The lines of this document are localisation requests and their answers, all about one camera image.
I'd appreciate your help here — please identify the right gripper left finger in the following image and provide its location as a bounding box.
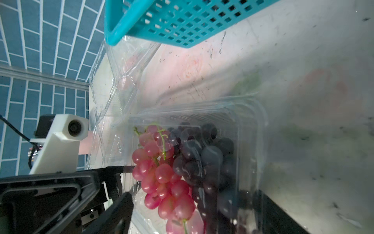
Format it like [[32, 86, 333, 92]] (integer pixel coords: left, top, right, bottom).
[[83, 192, 134, 234]]

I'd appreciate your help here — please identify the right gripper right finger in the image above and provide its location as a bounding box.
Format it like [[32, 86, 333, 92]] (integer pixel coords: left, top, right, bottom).
[[252, 190, 309, 234]]

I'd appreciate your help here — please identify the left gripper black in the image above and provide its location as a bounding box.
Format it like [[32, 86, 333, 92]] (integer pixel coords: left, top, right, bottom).
[[1, 166, 135, 234]]

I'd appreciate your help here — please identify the red grape bunch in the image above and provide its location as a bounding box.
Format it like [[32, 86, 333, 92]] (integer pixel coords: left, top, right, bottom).
[[131, 125, 206, 234]]

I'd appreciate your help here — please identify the dark purple grape bunch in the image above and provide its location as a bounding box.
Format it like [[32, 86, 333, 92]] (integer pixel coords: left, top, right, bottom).
[[175, 122, 251, 234]]

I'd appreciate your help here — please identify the clear clamshell container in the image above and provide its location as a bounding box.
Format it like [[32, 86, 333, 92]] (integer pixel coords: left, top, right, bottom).
[[116, 96, 267, 234], [86, 36, 160, 169]]

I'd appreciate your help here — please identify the pink pen cup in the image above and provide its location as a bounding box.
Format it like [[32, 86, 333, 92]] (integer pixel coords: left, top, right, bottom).
[[79, 131, 94, 155]]

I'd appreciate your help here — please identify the teal plastic basket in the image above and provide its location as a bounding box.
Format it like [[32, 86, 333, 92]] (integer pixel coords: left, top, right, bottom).
[[104, 0, 275, 48]]

